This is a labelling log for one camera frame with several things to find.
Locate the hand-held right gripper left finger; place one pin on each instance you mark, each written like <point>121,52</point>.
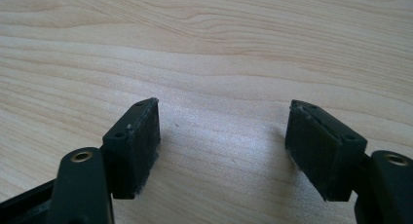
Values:
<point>131,152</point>

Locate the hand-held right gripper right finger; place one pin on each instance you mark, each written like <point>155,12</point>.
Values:
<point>319,152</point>

